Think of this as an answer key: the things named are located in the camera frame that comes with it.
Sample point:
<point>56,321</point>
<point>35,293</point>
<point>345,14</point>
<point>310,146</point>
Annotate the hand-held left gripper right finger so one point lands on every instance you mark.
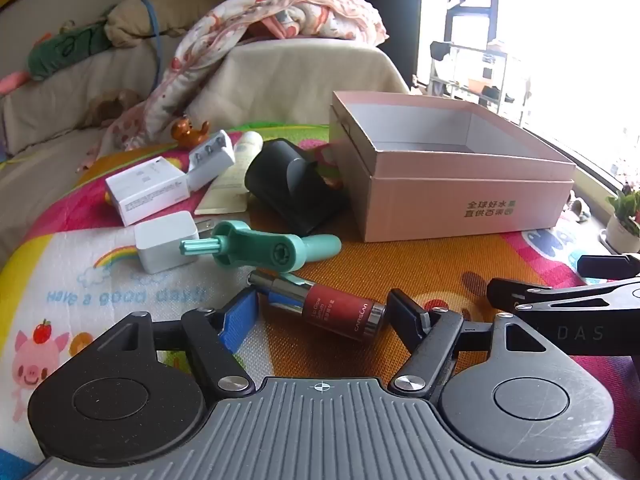
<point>406,317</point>

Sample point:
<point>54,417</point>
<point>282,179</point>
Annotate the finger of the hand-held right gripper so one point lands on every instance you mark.
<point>550,295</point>
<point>607,264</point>

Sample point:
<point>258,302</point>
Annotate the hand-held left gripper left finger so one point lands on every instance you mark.
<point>239,317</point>

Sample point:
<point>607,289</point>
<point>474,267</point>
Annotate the mint green handheld tool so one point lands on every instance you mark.
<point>260,250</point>

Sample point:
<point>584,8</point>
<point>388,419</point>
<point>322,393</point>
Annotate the red lip gloss bottle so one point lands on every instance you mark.
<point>330,305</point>

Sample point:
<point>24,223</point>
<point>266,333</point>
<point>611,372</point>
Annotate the pink cardboard box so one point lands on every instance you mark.
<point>465,195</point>

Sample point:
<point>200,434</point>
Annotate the black plastic holder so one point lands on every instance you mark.
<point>292,187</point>

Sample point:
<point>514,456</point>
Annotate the white rectangular carton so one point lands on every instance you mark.
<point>150,190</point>

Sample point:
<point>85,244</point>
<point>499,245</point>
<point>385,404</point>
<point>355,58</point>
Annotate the potted green plant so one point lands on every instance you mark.
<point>625,215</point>

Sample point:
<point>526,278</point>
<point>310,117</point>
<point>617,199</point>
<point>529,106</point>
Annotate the white cube charger plug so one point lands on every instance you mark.
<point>165,242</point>

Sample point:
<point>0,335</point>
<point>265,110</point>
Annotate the cream cosmetic tube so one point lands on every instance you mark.
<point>235,180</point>

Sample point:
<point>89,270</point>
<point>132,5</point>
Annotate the white multi-pin adapter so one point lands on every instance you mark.
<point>212,157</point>

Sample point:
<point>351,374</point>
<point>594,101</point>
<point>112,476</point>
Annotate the brown toy figure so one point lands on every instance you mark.
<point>189,132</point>

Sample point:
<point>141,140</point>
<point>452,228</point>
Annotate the beige covered sofa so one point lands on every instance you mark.
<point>280,80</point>

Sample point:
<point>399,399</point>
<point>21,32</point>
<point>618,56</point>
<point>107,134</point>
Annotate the pink printed blanket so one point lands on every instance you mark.
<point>235,35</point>

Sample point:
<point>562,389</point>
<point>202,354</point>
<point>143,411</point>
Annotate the beige pillow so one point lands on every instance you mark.
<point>145,15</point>

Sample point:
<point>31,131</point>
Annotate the green plush toy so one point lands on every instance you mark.
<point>65,50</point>

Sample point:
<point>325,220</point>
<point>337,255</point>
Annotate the pink plush toy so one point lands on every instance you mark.
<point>11,82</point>

